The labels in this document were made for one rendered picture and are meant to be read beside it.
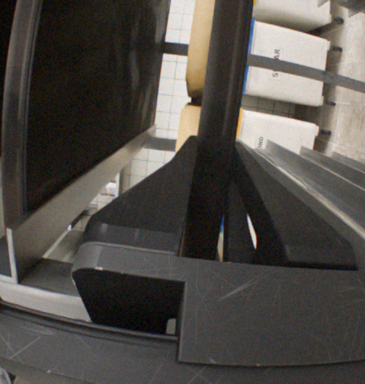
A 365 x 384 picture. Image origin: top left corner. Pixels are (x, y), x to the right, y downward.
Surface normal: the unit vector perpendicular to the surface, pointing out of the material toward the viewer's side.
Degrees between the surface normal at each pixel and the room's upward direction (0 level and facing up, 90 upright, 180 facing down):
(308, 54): 93
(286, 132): 92
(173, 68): 90
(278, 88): 94
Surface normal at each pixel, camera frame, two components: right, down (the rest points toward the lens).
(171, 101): -0.01, 0.28
